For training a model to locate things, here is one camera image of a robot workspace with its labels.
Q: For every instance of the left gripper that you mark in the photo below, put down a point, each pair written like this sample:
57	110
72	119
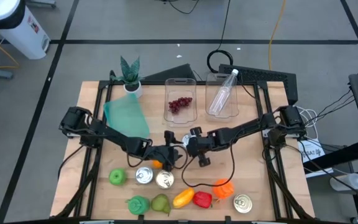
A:
166	154

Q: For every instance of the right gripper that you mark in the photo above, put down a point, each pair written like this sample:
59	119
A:
200	144

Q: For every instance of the orange fruit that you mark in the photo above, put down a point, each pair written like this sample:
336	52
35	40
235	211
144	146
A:
158	165

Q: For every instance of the red grape bunch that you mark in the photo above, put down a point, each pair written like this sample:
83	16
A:
179	104

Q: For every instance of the clear plastic bin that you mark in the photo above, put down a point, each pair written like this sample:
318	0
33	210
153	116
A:
230	105
180	119

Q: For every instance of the orange plastic bottle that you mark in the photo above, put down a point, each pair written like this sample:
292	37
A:
224	189

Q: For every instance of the clear plastic water bottle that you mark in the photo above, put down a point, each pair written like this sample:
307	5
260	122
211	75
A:
222	93

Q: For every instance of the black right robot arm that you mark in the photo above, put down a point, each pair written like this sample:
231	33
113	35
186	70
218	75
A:
247	129

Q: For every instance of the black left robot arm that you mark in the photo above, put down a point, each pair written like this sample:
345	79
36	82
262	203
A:
110	133

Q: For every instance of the red bell pepper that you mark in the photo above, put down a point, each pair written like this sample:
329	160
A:
202	199

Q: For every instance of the yellow orange mango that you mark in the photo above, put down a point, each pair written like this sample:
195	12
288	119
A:
183	198

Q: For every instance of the green pear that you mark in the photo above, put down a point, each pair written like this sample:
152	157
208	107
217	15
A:
160	203

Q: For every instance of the black wedge panel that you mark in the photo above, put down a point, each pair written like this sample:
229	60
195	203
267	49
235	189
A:
172	74

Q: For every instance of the green apple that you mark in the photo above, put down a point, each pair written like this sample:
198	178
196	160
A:
117	177

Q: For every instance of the gold lid tin can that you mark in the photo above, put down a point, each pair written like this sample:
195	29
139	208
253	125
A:
242	203

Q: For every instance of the green plastic bottle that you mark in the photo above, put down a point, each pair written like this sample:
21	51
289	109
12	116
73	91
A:
138	205

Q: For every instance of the potted plant white pot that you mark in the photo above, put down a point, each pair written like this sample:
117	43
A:
131	77

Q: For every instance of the black computer case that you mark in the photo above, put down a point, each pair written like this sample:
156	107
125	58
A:
259	76

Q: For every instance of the white paper box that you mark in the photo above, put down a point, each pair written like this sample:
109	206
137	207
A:
311	153

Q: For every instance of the translucent bottle on floor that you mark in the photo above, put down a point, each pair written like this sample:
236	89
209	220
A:
348	182

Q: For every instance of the white trash can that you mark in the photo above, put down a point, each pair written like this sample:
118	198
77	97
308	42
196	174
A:
20	31

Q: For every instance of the black aluminium frame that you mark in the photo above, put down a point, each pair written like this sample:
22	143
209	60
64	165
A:
154	83

